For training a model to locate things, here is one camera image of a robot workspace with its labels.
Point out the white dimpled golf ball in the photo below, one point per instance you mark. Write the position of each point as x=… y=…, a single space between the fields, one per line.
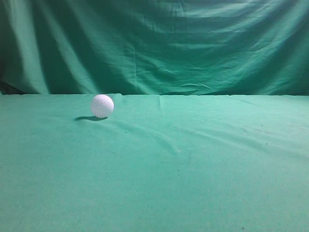
x=102 y=106

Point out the green table cloth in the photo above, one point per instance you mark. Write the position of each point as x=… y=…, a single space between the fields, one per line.
x=158 y=164

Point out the green backdrop curtain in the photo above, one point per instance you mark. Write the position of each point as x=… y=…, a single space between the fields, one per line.
x=161 y=47

